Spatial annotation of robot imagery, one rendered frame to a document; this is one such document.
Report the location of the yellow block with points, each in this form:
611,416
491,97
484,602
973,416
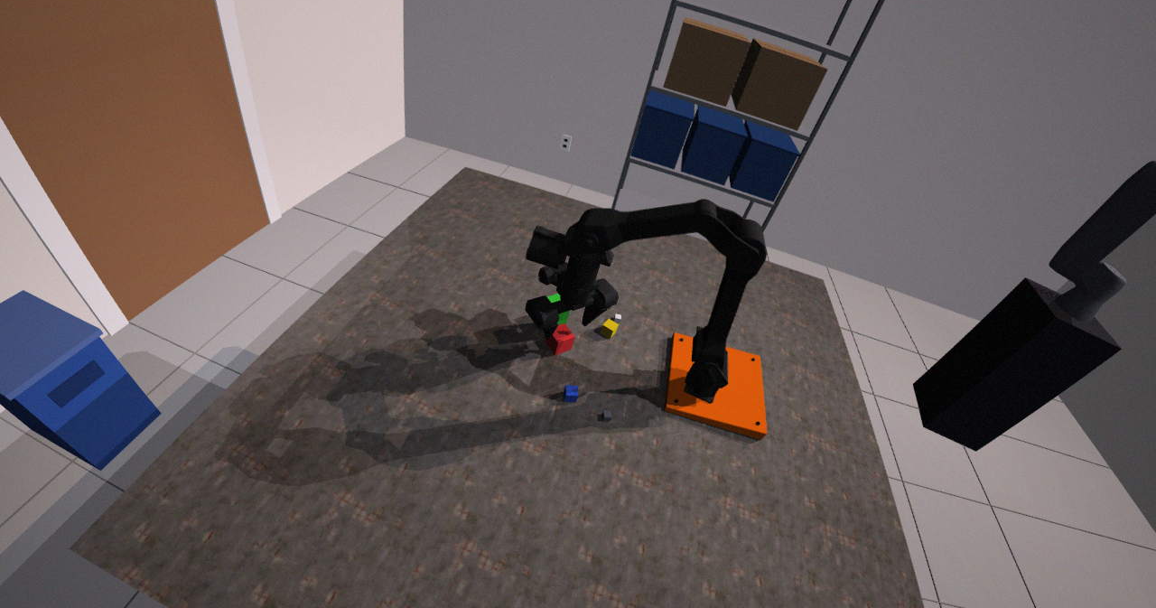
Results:
609,328

